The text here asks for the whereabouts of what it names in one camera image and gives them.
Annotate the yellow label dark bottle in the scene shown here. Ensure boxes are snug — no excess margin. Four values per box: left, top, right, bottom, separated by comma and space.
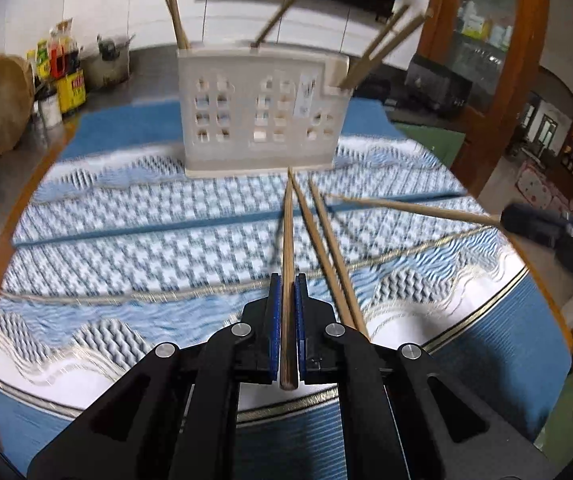
59, 67, 88, 116

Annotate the metal pot with lid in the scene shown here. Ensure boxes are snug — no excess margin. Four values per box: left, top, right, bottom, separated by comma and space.
86, 34, 134, 91

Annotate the wooden glass door cabinet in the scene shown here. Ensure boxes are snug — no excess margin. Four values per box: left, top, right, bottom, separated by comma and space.
414, 0, 552, 196

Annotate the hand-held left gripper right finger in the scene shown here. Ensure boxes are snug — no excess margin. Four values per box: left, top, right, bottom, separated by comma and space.
294, 274, 562, 480

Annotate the white jar black lid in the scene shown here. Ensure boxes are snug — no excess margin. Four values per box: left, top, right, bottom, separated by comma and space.
36, 92, 62, 128

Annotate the green yellow condiment bottle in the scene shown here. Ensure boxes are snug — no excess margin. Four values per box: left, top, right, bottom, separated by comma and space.
34, 40, 52, 79

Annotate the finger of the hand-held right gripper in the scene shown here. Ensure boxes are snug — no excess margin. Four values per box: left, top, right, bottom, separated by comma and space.
499, 202, 570, 248

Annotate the thin wooden chopstick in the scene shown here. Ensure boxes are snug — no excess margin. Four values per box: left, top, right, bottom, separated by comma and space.
308, 177, 372, 343
250, 0, 315, 48
325, 192, 505, 226
161, 0, 185, 50
162, 0, 190, 51
288, 167, 360, 331
279, 167, 300, 393
345, 10, 435, 90
337, 5, 412, 87

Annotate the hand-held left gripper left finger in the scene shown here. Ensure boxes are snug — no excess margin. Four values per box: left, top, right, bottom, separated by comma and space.
26, 272, 284, 480

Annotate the dotted white play fence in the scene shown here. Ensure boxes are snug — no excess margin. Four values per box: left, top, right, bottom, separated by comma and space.
515, 162, 573, 211

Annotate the black countertop appliance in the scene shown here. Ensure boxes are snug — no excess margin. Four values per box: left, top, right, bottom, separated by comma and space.
404, 55, 472, 121

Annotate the blue patterned table cloth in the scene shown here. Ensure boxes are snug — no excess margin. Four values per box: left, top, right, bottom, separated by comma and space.
14, 97, 467, 250
0, 195, 573, 466

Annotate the tall dark sauce bottle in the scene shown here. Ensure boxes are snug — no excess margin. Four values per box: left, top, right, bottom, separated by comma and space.
59, 19, 82, 73

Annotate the white plastic utensil holder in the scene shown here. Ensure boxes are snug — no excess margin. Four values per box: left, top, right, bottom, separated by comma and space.
176, 42, 352, 178

